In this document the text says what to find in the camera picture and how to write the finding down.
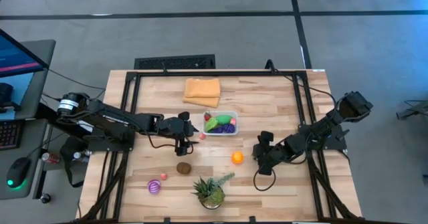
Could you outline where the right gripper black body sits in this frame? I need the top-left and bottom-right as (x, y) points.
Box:
(257, 142), (284, 177)

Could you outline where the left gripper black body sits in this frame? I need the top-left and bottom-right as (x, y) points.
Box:
(163, 116), (191, 157)

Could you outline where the light green toy vegetable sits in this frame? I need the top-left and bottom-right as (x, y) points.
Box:
(204, 117), (219, 133)

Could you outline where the orange toy fruit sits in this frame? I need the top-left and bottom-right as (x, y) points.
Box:
(231, 150), (245, 165)

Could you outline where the green toy cucumber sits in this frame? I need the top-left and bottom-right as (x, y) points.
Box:
(215, 114), (233, 125)

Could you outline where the brown toy kiwi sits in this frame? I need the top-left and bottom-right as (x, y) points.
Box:
(176, 161), (193, 175)

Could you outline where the purple striped toy onion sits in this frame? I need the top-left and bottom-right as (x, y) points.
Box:
(146, 179), (162, 195)

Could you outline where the clear plastic tupperware container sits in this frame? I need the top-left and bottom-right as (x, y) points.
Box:
(202, 110), (239, 136)

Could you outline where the orange folded cloth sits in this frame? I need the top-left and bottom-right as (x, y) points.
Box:
(182, 78), (222, 109)

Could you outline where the succulent plant in black pot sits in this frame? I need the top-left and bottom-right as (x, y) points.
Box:
(191, 172), (236, 211)

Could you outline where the black floor vent grille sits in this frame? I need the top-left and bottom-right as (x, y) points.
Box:
(134, 53), (217, 70)

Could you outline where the small white capped bottle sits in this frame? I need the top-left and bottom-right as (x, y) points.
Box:
(72, 149), (93, 162)

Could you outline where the red soda can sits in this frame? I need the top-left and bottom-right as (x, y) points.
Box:
(41, 152), (62, 165)

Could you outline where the grey desk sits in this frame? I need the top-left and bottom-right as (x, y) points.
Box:
(0, 39), (57, 201)

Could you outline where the grey floor stand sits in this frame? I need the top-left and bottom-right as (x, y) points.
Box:
(396, 99), (428, 120)

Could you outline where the black computer mouse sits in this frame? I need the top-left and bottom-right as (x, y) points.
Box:
(5, 156), (31, 189)

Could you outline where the black keyboard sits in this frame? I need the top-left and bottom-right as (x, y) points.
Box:
(0, 119), (25, 150)

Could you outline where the computer monitor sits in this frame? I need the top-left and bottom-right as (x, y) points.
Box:
(0, 28), (50, 79)

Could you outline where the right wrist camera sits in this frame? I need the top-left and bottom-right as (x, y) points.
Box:
(261, 130), (276, 145)

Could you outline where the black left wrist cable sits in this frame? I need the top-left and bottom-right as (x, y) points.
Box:
(146, 135), (199, 152)

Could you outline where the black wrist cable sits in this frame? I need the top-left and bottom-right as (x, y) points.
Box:
(252, 170), (277, 192)
(146, 135), (199, 152)

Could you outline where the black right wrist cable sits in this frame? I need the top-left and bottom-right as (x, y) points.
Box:
(252, 170), (277, 192)

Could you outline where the black aluminium table frame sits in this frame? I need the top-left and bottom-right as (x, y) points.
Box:
(78, 69), (360, 224)

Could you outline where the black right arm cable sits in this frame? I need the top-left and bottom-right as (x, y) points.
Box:
(282, 75), (337, 114)

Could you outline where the black frame cable clip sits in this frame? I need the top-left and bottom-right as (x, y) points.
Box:
(265, 58), (282, 75)

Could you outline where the black monitor cable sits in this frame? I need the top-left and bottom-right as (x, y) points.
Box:
(45, 66), (106, 92)

